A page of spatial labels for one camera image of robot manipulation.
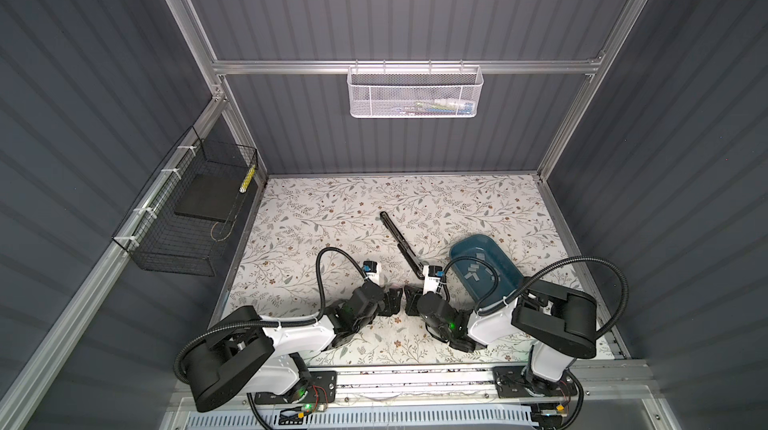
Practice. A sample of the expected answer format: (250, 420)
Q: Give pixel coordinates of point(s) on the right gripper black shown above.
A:
(414, 295)

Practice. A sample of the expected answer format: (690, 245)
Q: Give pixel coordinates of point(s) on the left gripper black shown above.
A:
(392, 301)

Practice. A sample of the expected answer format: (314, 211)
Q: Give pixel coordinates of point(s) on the black stapler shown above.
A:
(406, 251)

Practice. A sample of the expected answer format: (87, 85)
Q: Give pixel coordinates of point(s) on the teal plastic tray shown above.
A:
(506, 277)

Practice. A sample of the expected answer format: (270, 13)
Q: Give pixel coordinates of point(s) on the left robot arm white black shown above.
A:
(246, 353)

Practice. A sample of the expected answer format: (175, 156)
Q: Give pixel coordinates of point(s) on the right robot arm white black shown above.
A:
(562, 322)

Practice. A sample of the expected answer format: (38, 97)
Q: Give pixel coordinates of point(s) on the staple strips in tray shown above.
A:
(475, 272)

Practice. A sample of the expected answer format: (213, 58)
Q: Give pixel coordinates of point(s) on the floral patterned table mat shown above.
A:
(308, 233)

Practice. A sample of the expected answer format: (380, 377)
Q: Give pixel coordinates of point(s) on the yellow marker pen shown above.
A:
(247, 180)

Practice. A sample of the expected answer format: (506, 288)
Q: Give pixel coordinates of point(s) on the pens in white basket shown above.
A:
(441, 107)

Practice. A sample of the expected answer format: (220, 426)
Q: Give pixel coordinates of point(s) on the black foam pad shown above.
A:
(210, 198)

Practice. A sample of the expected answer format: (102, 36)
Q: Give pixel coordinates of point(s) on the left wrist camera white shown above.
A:
(371, 270)

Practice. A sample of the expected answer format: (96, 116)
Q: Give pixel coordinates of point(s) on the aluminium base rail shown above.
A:
(441, 383)

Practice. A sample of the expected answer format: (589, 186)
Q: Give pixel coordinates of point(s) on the white wire mesh basket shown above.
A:
(381, 91)

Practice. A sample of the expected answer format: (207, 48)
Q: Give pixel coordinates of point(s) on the black wire basket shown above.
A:
(157, 240)

